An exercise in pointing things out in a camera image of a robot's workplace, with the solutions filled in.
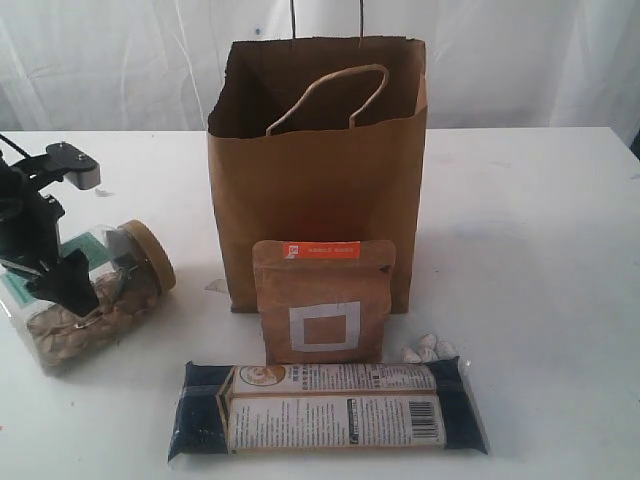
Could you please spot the brown kraft pouch orange label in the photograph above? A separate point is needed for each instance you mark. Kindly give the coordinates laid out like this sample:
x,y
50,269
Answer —
x,y
323,302

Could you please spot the clear nut jar yellow lid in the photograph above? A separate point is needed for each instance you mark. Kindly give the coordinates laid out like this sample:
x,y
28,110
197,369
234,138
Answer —
x,y
129,271

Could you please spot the white garlic clove cluster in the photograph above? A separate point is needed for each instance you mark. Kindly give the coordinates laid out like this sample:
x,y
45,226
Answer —
x,y
429,348

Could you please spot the brown paper bag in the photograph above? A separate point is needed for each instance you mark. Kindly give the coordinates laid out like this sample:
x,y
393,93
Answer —
x,y
318,139

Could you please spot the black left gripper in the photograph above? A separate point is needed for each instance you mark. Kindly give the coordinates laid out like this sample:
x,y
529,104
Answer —
x,y
30,238

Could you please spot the long dark noodle package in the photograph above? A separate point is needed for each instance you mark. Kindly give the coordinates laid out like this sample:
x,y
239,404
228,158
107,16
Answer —
x,y
296,407

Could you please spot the small clear plastic scrap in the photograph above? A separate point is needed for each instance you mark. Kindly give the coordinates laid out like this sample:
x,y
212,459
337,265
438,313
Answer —
x,y
103,193

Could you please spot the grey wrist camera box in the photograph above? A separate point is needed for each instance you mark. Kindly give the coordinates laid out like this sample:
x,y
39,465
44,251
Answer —
x,y
67,162

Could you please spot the clear tape scrap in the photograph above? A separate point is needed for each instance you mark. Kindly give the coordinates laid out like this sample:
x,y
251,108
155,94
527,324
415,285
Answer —
x,y
218,285

